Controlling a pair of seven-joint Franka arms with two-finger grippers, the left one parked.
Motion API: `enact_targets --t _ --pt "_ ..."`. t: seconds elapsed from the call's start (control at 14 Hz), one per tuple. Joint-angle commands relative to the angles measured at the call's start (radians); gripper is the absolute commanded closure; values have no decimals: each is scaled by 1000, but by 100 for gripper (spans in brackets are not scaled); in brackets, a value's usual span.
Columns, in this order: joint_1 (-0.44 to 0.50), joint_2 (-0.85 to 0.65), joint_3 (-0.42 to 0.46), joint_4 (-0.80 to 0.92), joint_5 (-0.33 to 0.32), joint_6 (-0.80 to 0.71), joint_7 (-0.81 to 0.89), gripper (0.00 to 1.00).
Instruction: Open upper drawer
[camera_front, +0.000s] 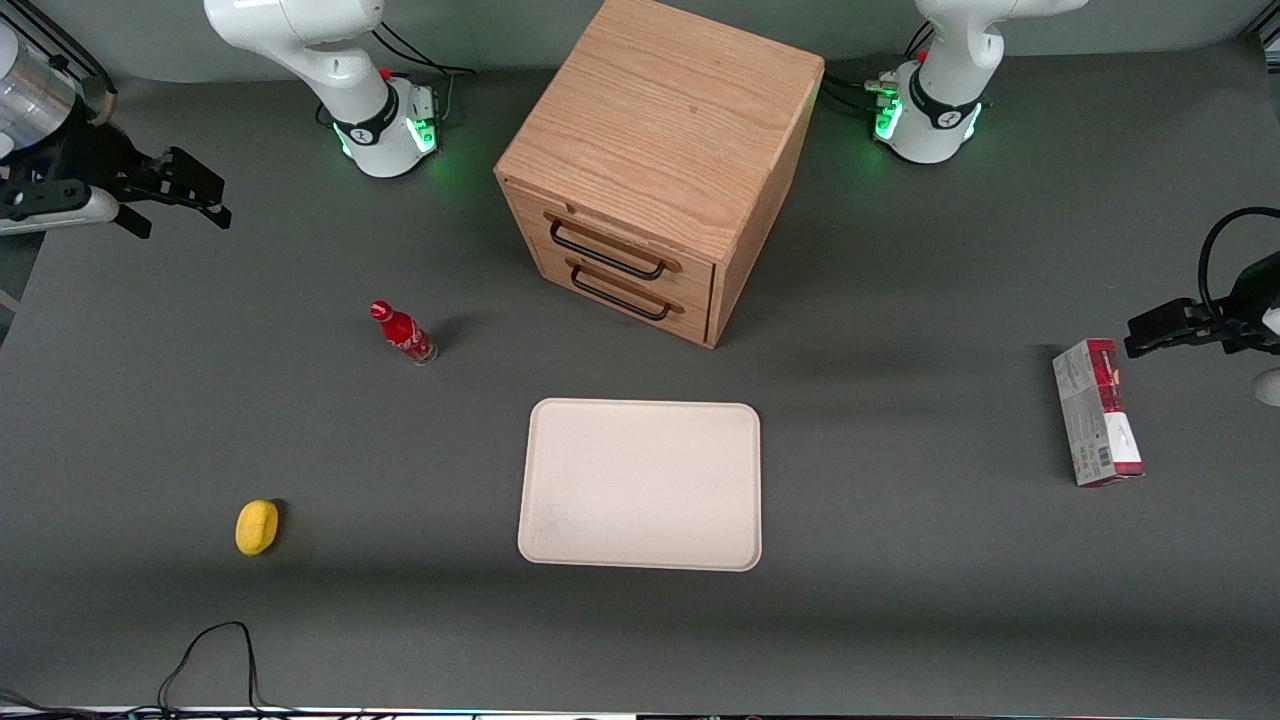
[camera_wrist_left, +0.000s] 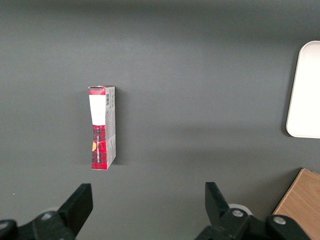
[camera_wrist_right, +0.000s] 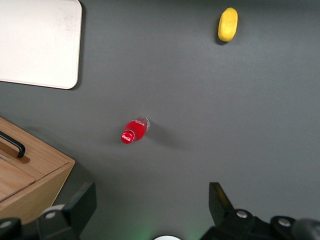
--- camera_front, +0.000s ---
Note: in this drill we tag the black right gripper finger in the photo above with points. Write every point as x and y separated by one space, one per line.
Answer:
132 220
190 180

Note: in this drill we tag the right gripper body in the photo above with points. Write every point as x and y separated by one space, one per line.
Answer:
88 157

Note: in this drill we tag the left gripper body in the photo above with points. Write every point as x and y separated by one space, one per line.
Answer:
1251 301

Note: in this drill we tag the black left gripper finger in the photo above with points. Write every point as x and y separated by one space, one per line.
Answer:
1175 325

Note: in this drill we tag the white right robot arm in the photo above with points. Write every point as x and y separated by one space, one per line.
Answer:
350 70

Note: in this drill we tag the wooden oak drawer cabinet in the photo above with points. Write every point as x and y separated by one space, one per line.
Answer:
680 110

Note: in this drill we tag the red and grey carton box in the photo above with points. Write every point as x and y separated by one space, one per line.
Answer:
1095 415

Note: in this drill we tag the red cola bottle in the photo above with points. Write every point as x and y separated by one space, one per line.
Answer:
405 333

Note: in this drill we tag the yellow lemon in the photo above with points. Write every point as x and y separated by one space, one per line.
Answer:
256 527

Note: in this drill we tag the beige plastic tray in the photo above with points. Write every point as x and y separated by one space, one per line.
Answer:
640 485

